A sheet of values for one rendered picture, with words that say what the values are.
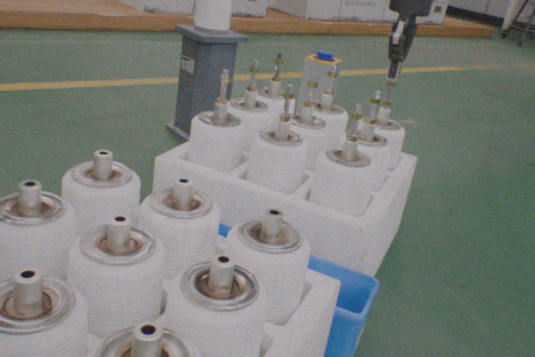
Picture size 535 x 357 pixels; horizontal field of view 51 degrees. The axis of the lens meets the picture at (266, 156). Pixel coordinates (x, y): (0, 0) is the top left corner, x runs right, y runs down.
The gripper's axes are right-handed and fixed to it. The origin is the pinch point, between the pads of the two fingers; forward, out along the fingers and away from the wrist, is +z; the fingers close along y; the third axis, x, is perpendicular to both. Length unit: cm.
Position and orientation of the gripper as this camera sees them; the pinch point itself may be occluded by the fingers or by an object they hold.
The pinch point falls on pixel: (394, 70)
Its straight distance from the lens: 110.6
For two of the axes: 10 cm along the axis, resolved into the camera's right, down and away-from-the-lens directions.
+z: -1.5, 9.2, 3.7
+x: -9.0, -2.8, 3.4
